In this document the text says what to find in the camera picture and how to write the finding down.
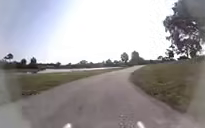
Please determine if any distant row of trees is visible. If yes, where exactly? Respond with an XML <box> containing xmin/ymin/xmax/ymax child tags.
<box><xmin>0</xmin><ymin>49</ymin><xmax>178</xmax><ymax>71</ymax></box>

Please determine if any pale water pond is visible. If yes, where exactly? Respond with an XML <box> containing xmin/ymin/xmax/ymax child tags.
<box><xmin>26</xmin><ymin>66</ymin><xmax>123</xmax><ymax>75</ymax></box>

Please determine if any grey paved path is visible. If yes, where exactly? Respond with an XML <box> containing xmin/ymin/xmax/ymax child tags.
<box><xmin>0</xmin><ymin>64</ymin><xmax>205</xmax><ymax>128</ymax></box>

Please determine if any grass field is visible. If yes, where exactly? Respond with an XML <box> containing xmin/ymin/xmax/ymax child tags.
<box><xmin>9</xmin><ymin>67</ymin><xmax>124</xmax><ymax>97</ymax></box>

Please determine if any grass verge with slope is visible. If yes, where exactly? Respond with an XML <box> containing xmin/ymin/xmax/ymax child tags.
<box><xmin>129</xmin><ymin>59</ymin><xmax>205</xmax><ymax>114</ymax></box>

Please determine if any robot's own part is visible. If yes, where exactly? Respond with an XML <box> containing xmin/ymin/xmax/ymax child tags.
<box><xmin>136</xmin><ymin>120</ymin><xmax>146</xmax><ymax>128</ymax></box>
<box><xmin>63</xmin><ymin>122</ymin><xmax>73</xmax><ymax>128</ymax></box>

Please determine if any large dark tree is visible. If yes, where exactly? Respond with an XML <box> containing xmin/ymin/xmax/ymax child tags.
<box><xmin>162</xmin><ymin>0</ymin><xmax>205</xmax><ymax>60</ymax></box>

